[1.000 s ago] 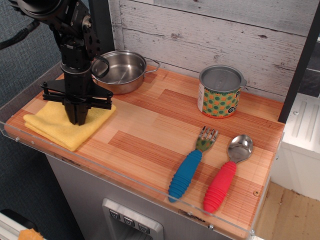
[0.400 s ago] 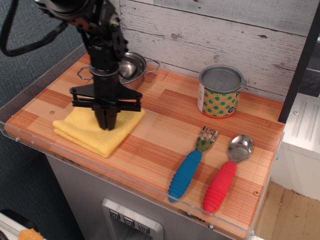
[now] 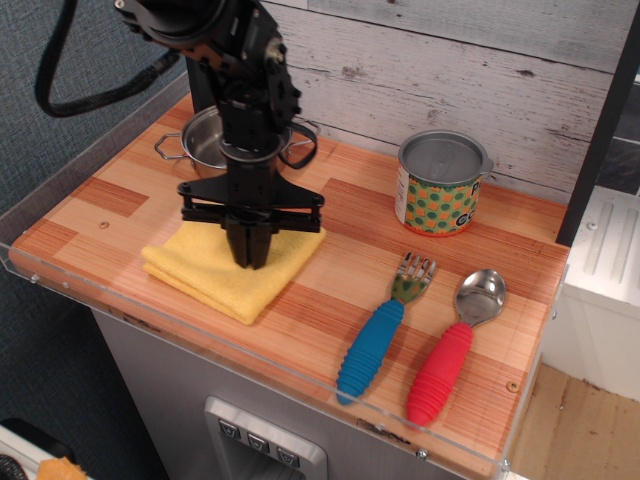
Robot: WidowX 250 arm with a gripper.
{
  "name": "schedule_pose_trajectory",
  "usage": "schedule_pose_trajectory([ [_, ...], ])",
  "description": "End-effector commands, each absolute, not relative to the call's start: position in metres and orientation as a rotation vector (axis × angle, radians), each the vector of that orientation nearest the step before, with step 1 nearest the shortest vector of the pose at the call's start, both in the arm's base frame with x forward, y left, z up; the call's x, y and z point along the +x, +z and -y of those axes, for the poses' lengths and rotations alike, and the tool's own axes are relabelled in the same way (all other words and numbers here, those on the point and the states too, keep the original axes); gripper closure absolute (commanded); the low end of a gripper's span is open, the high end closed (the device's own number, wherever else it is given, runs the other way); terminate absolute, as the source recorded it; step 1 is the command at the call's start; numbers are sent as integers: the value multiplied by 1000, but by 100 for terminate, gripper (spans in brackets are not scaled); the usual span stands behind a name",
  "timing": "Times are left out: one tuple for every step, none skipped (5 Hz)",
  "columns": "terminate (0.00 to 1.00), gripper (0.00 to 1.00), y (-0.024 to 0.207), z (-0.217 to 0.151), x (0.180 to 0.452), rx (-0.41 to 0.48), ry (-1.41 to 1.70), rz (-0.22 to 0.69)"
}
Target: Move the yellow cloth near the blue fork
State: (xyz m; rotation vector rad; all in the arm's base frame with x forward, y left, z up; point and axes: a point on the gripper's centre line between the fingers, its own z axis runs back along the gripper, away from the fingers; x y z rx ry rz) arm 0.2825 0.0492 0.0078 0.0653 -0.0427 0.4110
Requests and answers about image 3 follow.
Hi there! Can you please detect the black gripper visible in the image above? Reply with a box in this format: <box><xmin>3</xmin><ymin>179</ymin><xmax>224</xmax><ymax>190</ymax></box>
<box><xmin>178</xmin><ymin>145</ymin><xmax>324</xmax><ymax>270</ymax></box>

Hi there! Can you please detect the yellow cloth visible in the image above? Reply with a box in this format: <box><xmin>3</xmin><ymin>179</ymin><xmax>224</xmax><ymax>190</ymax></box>
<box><xmin>141</xmin><ymin>222</ymin><xmax>326</xmax><ymax>325</ymax></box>

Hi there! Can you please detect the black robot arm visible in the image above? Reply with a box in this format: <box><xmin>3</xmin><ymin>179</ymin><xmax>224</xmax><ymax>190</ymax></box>
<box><xmin>115</xmin><ymin>1</ymin><xmax>324</xmax><ymax>269</ymax></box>

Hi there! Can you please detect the small steel pot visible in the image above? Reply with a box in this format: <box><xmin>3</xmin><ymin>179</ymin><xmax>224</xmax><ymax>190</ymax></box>
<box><xmin>154</xmin><ymin>106</ymin><xmax>321</xmax><ymax>178</ymax></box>

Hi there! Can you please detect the grey toy fridge cabinet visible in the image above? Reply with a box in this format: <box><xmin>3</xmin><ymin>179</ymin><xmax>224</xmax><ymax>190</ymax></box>
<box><xmin>94</xmin><ymin>311</ymin><xmax>509</xmax><ymax>479</ymax></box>

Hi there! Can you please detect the patterned can with grey lid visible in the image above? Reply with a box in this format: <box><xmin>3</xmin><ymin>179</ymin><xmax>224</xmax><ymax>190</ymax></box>
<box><xmin>395</xmin><ymin>130</ymin><xmax>494</xmax><ymax>237</ymax></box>

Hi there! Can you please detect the silver dispenser button panel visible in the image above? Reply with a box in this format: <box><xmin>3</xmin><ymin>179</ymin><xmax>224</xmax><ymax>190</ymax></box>
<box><xmin>204</xmin><ymin>396</ymin><xmax>329</xmax><ymax>479</ymax></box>

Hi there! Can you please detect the clear acrylic table guard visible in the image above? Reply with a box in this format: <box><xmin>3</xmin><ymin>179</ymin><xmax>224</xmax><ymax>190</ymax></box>
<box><xmin>1</xmin><ymin>79</ymin><xmax>568</xmax><ymax>479</ymax></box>

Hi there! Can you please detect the white toy sink unit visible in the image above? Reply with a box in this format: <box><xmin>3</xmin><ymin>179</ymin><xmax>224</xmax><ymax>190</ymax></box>
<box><xmin>541</xmin><ymin>187</ymin><xmax>639</xmax><ymax>400</ymax></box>

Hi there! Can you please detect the blue handled fork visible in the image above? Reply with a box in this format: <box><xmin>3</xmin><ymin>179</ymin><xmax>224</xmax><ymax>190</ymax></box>
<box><xmin>336</xmin><ymin>252</ymin><xmax>437</xmax><ymax>405</ymax></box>

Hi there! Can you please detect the black vertical post left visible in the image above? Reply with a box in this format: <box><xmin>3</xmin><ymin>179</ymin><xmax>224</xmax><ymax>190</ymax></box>
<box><xmin>186</xmin><ymin>58</ymin><xmax>218</xmax><ymax>113</ymax></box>

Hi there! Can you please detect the black vertical post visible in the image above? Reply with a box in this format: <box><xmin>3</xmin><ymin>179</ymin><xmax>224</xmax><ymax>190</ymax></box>
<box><xmin>186</xmin><ymin>58</ymin><xmax>218</xmax><ymax>113</ymax></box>
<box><xmin>556</xmin><ymin>7</ymin><xmax>639</xmax><ymax>247</ymax></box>

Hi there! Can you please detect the black braided cable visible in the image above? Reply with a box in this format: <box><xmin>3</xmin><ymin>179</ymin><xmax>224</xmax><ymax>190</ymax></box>
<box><xmin>33</xmin><ymin>0</ymin><xmax>181</xmax><ymax>119</ymax></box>

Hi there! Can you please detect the red handled spoon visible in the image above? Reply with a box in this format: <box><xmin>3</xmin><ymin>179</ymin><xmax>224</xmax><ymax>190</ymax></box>
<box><xmin>406</xmin><ymin>269</ymin><xmax>507</xmax><ymax>427</ymax></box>

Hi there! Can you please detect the black vertical post right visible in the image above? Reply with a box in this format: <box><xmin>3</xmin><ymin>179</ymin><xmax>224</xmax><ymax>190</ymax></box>
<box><xmin>556</xmin><ymin>7</ymin><xmax>639</xmax><ymax>247</ymax></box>

